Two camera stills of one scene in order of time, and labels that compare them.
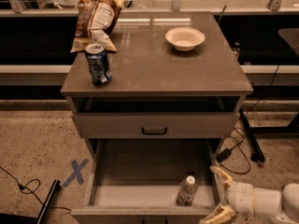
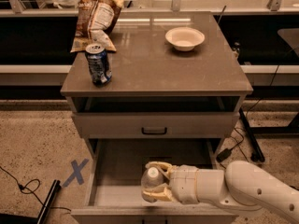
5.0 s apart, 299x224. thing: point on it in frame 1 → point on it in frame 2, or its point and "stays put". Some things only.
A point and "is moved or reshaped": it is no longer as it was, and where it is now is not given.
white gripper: [240, 196] → [184, 181]
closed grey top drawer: [156, 125] stays put
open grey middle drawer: [149, 181] stays put
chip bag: [98, 11] stays put
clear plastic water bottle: [187, 191] is moved or reshaped
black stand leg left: [56, 184] stays put
